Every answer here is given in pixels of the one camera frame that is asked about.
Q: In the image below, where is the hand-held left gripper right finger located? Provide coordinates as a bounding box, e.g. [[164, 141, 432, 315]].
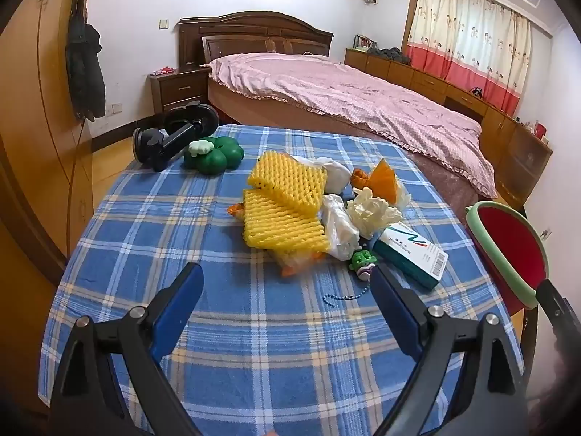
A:
[[363, 263, 529, 436]]

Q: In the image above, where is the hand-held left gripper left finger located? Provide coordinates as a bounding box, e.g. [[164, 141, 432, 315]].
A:
[[50, 262, 205, 436]]

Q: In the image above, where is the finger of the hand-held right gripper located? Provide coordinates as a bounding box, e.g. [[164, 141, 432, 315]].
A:
[[536, 279, 581, 355]]

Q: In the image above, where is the green toy keychain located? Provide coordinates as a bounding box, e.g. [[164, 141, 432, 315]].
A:
[[323, 249, 378, 303]]

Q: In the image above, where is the white and teal medicine box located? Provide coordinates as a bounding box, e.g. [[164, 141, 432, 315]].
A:
[[372, 222, 449, 290]]

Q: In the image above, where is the red bin with green rim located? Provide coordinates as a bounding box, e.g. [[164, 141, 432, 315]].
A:
[[465, 201, 550, 316]]

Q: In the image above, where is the clear plastic bag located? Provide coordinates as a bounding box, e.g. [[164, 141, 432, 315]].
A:
[[321, 194, 362, 259]]

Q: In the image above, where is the white tissue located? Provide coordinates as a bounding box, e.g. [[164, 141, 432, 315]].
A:
[[347, 188, 405, 239]]

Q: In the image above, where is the yellow foam fruit net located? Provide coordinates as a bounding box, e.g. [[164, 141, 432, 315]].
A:
[[247, 152, 328, 219], [242, 189, 330, 253]]

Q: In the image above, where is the orange paper scrap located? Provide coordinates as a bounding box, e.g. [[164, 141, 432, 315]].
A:
[[367, 158, 412, 208]]

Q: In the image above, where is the white plastic bag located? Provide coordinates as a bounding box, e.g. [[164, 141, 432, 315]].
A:
[[313, 157, 353, 196]]

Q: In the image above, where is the blue plaid tablecloth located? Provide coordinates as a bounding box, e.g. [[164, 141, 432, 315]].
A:
[[38, 124, 527, 436]]

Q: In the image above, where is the green clover-shaped toy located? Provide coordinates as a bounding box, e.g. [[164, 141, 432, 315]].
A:
[[183, 135, 245, 175]]

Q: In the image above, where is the wooden bed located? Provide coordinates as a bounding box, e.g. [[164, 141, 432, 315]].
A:
[[177, 11, 499, 219]]

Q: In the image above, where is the long wooden cabinet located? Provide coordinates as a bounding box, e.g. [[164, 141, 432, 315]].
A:
[[344, 48, 554, 206]]

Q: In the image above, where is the dark wooden nightstand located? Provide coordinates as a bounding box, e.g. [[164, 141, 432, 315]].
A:
[[147, 67, 212, 116]]

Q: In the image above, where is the light wooden wardrobe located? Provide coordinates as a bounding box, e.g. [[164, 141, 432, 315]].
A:
[[0, 0, 97, 291]]

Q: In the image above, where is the pink checked blanket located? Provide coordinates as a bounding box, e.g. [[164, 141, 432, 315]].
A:
[[206, 52, 498, 199]]

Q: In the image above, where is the black hanging jacket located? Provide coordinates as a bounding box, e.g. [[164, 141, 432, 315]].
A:
[[66, 13, 108, 123]]

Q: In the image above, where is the dark clothes pile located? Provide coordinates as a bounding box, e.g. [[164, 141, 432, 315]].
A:
[[367, 47, 412, 65]]

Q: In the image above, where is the dark wooden headboard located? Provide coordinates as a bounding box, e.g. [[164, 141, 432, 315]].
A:
[[177, 11, 335, 76]]

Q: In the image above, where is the cream and red curtain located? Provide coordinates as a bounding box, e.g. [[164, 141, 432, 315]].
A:
[[406, 0, 533, 117]]

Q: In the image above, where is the black suction phone mount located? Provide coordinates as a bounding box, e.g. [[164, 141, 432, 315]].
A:
[[133, 104, 219, 172]]

